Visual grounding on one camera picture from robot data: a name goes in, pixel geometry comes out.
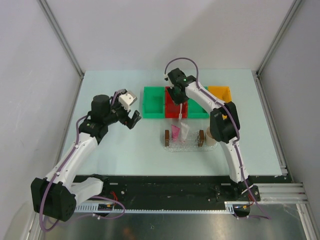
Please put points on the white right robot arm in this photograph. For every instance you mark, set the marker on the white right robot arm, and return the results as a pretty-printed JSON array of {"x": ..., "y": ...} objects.
[{"x": 224, "y": 124}]

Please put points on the beige cup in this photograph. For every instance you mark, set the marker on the beige cup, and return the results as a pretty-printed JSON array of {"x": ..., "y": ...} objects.
[{"x": 209, "y": 140}]

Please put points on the pink toothpaste tube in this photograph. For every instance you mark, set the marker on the pink toothpaste tube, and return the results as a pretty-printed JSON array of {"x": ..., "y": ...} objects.
[{"x": 175, "y": 131}]

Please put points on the green plastic bin far left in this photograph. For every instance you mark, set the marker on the green plastic bin far left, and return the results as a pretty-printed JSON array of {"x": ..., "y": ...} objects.
[{"x": 153, "y": 106}]

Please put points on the white toothpaste tube red cap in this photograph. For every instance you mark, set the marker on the white toothpaste tube red cap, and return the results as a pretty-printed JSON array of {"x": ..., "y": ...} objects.
[{"x": 184, "y": 131}]

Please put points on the green plastic bin with cup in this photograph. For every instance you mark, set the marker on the green plastic bin with cup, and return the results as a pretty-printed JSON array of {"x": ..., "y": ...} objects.
[{"x": 195, "y": 111}]

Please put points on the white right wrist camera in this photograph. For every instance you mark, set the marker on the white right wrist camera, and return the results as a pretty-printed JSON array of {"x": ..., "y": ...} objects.
[{"x": 167, "y": 79}]

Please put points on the grey slotted cable duct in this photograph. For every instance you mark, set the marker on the grey slotted cable duct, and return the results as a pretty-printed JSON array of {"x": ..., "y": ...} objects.
[{"x": 104, "y": 207}]

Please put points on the aluminium frame post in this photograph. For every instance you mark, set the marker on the aluminium frame post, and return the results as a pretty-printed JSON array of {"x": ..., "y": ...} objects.
[
  {"x": 282, "y": 30},
  {"x": 58, "y": 31}
]

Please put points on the aluminium frame post right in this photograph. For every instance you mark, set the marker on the aluminium frame post right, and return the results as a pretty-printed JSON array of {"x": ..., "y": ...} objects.
[{"x": 282, "y": 30}]

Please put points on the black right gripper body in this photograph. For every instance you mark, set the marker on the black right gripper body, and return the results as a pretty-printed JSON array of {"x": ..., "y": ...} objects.
[{"x": 177, "y": 98}]

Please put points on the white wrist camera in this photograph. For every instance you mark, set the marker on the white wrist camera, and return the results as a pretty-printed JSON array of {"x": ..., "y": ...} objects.
[
  {"x": 167, "y": 79},
  {"x": 127, "y": 99}
]

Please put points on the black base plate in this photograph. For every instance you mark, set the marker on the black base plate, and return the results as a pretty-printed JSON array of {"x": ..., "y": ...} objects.
[{"x": 172, "y": 190}]

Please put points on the red plastic bin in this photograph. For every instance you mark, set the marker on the red plastic bin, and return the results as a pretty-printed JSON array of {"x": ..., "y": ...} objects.
[{"x": 172, "y": 110}]

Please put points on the yellow plastic bin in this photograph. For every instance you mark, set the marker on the yellow plastic bin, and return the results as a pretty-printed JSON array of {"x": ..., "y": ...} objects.
[{"x": 221, "y": 92}]

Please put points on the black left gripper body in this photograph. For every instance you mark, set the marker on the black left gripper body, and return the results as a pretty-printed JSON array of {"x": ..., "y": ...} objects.
[{"x": 118, "y": 112}]

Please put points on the white toothbrush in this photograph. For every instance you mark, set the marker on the white toothbrush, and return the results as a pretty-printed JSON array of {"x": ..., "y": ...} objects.
[{"x": 180, "y": 115}]

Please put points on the clear glass tray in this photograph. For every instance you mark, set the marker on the clear glass tray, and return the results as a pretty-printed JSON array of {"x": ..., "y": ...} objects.
[{"x": 195, "y": 142}]

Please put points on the aluminium frame post left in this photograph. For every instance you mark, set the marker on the aluminium frame post left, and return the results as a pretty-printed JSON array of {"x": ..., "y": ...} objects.
[{"x": 58, "y": 31}]

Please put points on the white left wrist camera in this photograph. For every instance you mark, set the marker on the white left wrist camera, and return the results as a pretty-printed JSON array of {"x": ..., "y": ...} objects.
[{"x": 127, "y": 99}]

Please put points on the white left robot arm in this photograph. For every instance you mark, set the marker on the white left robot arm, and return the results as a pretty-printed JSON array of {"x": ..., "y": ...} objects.
[{"x": 56, "y": 195}]

